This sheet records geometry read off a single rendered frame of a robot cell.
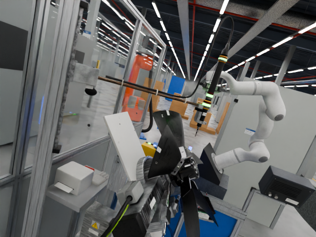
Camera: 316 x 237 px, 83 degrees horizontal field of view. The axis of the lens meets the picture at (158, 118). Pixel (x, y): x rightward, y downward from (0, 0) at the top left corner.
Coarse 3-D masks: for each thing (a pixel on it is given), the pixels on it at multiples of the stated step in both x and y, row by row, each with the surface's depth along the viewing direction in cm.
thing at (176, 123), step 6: (156, 114) 100; (174, 114) 108; (180, 114) 113; (156, 120) 99; (162, 120) 101; (168, 120) 103; (174, 120) 106; (180, 120) 109; (162, 126) 100; (174, 126) 103; (180, 126) 106; (162, 132) 99; (174, 132) 101; (180, 132) 104; (180, 138) 102; (180, 144) 100
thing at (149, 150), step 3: (144, 144) 146; (147, 144) 148; (150, 144) 150; (144, 147) 144; (147, 147) 144; (150, 147) 144; (153, 147) 146; (144, 150) 145; (147, 150) 144; (150, 150) 143; (153, 150) 143; (144, 153) 145; (147, 153) 144; (150, 153) 144; (153, 153) 143; (153, 156) 143
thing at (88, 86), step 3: (87, 84) 75; (87, 87) 75; (90, 87) 75; (87, 90) 75; (90, 90) 75; (93, 90) 76; (87, 93) 76; (90, 93) 76; (93, 93) 76; (96, 93) 78
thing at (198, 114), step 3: (198, 105) 95; (201, 105) 95; (195, 108) 98; (198, 108) 95; (201, 108) 96; (198, 111) 97; (201, 111) 96; (195, 114) 99; (198, 114) 96; (195, 117) 98; (198, 117) 97; (195, 120) 98; (198, 120) 97; (201, 123) 96; (204, 123) 97
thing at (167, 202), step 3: (168, 186) 89; (168, 189) 87; (168, 192) 85; (168, 195) 83; (168, 198) 81; (165, 201) 80; (168, 201) 80; (165, 204) 79; (168, 204) 78; (168, 207) 77; (165, 222) 70; (165, 225) 69; (162, 228) 69; (165, 228) 68; (162, 231) 67; (165, 231) 67; (162, 234) 67; (165, 234) 67
